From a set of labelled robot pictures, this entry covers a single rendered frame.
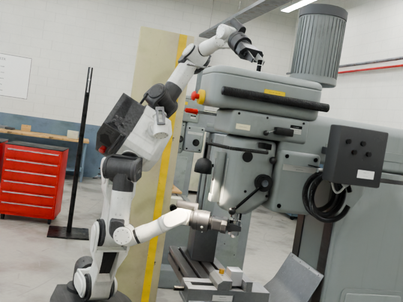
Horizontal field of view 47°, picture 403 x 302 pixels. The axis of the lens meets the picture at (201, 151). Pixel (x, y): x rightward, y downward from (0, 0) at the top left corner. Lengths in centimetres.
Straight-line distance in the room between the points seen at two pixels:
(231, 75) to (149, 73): 185
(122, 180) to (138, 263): 187
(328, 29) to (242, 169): 67
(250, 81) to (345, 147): 43
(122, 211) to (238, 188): 51
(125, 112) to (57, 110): 875
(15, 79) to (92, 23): 208
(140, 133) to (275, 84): 65
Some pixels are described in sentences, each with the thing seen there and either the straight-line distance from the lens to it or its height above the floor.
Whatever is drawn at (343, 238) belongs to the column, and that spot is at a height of 127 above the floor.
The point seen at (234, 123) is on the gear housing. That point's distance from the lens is 181.
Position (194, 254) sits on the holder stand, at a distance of 246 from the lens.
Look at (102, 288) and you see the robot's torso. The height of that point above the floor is 70.
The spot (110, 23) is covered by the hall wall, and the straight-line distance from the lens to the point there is 1100.
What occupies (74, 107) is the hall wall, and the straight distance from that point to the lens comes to 1084.
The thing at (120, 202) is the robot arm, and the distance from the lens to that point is 200.
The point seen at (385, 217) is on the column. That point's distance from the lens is 211.
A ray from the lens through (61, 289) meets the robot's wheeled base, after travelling 294.
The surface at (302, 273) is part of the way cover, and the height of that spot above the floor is 106.
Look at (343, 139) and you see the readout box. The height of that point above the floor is 167.
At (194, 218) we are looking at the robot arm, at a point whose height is 125.
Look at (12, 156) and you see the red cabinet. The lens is 646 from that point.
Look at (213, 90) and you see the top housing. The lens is 181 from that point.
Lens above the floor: 167
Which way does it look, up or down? 4 degrees down
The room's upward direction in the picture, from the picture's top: 9 degrees clockwise
